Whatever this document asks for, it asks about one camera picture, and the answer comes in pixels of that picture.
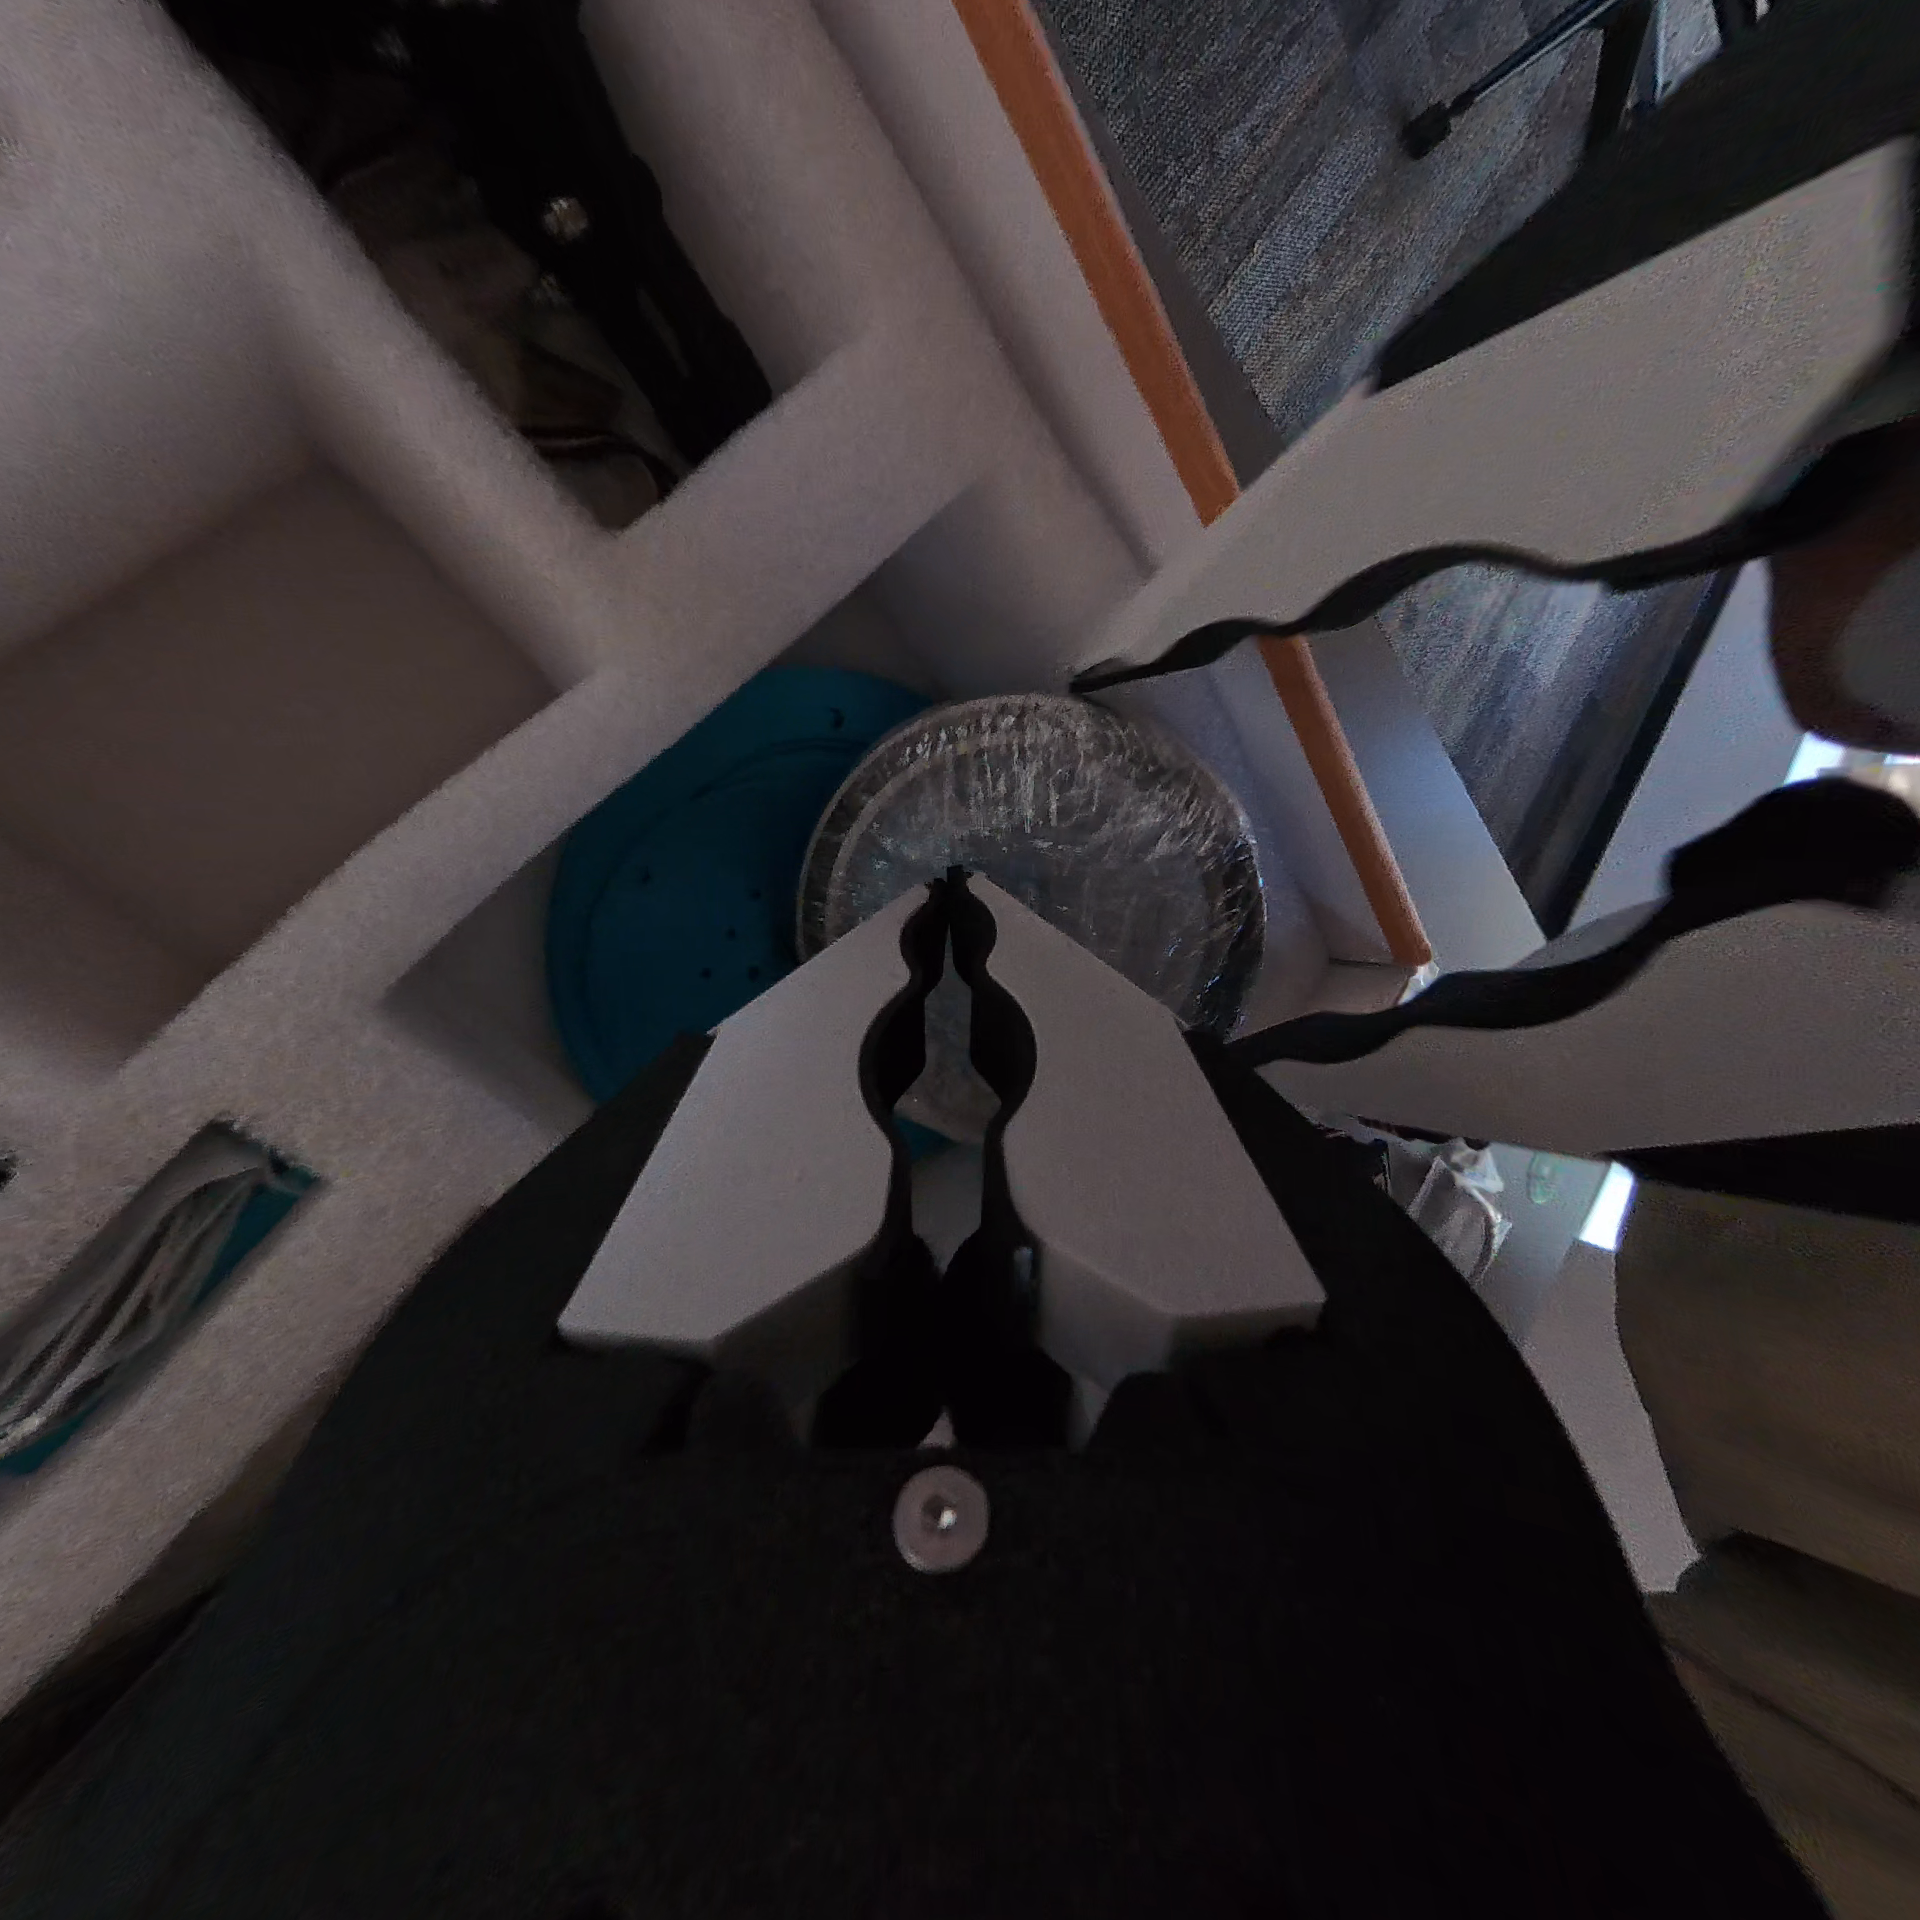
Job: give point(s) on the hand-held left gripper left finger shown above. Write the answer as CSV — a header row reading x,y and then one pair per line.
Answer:
x,y
736,1198

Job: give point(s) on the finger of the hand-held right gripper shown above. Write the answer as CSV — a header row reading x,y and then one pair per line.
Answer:
x,y
1575,375
1649,1050

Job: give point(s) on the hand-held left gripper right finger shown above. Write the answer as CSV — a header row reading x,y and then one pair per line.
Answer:
x,y
1152,1198

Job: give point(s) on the blue round metal plate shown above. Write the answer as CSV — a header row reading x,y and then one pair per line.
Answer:
x,y
673,899

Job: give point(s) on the dark round metal part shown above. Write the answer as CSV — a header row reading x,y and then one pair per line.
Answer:
x,y
1036,840

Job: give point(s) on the white and orange cardboard box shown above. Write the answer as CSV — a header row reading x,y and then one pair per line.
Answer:
x,y
1169,375

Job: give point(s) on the white foam insert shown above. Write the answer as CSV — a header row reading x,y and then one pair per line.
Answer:
x,y
376,452

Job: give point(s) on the person's right hand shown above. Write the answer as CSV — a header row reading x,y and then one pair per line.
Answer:
x,y
1847,631

